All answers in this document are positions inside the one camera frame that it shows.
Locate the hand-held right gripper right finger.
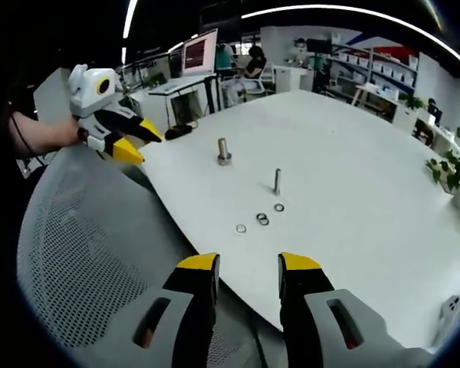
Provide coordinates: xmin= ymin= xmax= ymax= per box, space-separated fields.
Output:
xmin=278 ymin=251 xmax=434 ymax=368

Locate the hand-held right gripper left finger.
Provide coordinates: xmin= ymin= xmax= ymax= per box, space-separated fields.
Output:
xmin=130 ymin=251 xmax=220 ymax=368

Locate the thick steel threaded stud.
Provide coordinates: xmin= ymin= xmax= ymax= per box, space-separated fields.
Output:
xmin=215 ymin=137 xmax=234 ymax=167

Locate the person's left hand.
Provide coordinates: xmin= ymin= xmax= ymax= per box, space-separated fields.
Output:
xmin=59 ymin=117 xmax=87 ymax=147

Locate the black computer mouse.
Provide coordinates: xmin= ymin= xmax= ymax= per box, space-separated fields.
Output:
xmin=163 ymin=125 xmax=196 ymax=140

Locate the white standing desk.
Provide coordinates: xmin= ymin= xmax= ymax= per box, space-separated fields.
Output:
xmin=148 ymin=73 xmax=220 ymax=130

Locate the ceiling light strip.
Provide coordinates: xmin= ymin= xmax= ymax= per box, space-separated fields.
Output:
xmin=240 ymin=3 xmax=460 ymax=71
xmin=121 ymin=0 xmax=140 ymax=65

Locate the grey mesh office chair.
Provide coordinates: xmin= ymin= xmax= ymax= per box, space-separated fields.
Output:
xmin=17 ymin=143 xmax=284 ymax=368

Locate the computer monitor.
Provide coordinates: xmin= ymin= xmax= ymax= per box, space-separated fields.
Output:
xmin=181 ymin=28 xmax=219 ymax=77

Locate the white office chair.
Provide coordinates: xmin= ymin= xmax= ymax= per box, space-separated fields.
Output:
xmin=248 ymin=62 xmax=276 ymax=97

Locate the white device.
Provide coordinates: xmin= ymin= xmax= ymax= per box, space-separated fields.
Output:
xmin=442 ymin=290 xmax=460 ymax=320

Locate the light wooden desk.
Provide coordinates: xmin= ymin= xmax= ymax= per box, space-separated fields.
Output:
xmin=350 ymin=83 xmax=402 ymax=116

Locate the small green potted plant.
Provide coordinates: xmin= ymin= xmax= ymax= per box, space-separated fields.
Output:
xmin=397 ymin=90 xmax=427 ymax=111

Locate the shelving rack with white bins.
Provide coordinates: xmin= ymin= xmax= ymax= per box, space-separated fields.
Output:
xmin=327 ymin=32 xmax=421 ymax=95

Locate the thin black cable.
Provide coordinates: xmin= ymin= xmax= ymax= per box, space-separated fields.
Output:
xmin=8 ymin=100 xmax=47 ymax=168

